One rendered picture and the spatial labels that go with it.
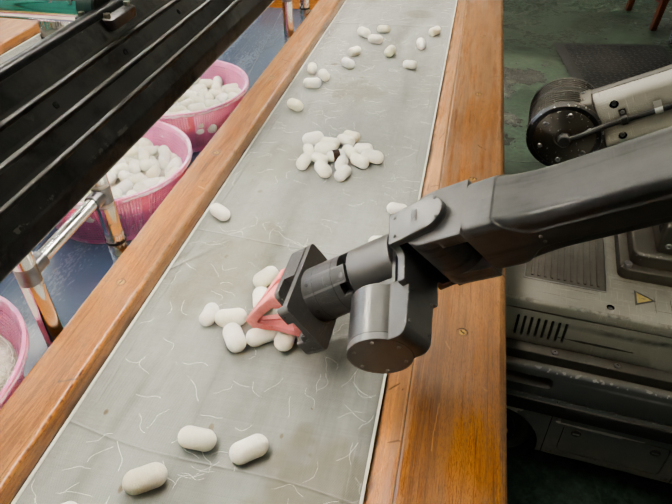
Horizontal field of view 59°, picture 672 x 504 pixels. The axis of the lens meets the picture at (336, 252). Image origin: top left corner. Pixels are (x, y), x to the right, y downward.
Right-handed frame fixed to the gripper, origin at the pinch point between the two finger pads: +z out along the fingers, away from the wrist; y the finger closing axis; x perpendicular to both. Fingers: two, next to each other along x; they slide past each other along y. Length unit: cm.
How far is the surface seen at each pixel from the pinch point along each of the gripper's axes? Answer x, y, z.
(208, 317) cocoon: -2.6, -0.2, 5.2
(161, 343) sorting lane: -4.0, 3.3, 9.7
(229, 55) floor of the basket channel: -15, -96, 38
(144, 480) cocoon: -1.8, 19.9, 3.1
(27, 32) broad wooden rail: -48, -80, 68
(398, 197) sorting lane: 9.3, -31.1, -7.7
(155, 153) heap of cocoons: -15.0, -36.9, 26.6
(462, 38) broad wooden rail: 11, -94, -13
